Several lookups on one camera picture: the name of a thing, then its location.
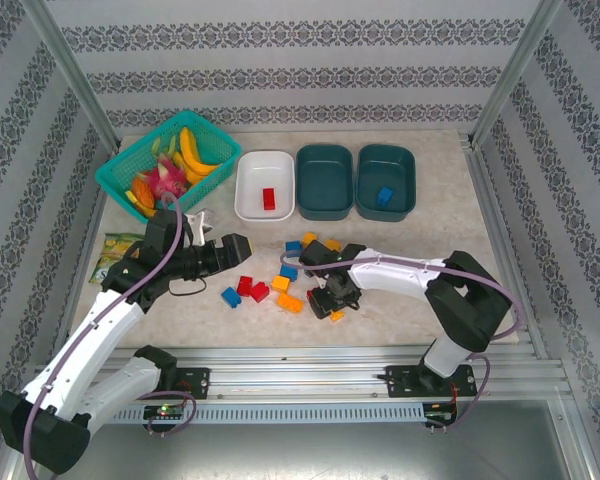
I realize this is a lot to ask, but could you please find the long orange lego brick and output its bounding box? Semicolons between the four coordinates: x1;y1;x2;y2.
275;292;305;315

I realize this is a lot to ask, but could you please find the yellow toy fruit slice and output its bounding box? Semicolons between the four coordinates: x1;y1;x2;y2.
124;188;161;219

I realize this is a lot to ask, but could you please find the white plastic container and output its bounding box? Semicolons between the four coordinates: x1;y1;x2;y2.
233;149;296;222

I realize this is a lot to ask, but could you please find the green yellow snack packet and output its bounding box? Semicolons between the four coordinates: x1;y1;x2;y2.
88;232;146;285

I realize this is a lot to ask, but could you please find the short yellow toy banana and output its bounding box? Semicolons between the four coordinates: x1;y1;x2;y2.
172;151;209;185

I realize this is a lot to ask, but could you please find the pink toy dragon fruit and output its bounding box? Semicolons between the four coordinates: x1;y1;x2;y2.
144;153;189;199

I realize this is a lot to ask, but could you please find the orange toy fruit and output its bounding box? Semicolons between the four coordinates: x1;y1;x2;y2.
131;175;156;209

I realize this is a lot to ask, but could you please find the dark teal plastic container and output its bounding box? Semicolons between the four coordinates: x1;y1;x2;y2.
355;143;417;222
294;143;355;221

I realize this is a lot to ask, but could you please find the long yellow toy banana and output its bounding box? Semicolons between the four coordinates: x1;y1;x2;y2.
178;126;224;176

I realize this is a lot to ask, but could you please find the teal plastic mesh basket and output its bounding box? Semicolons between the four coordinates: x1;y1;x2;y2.
94;109;244;225

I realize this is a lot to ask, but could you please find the thin black cable loop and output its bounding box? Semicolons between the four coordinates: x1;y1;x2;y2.
168;278;207;299

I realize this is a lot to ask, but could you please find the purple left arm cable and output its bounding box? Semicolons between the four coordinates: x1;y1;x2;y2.
22;192;197;480

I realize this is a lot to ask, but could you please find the wide aluminium base rail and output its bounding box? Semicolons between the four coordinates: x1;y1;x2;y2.
27;347;569;401

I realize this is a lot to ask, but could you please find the aluminium side rail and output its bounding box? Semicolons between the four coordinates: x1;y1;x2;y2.
49;189;109;366
462;132;549;361

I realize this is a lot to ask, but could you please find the grey slotted cable duct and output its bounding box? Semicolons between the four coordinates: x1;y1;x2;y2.
114;403;426;424

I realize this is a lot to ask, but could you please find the aluminium frame post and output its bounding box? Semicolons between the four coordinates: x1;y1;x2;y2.
19;0;120;151
469;0;564;146

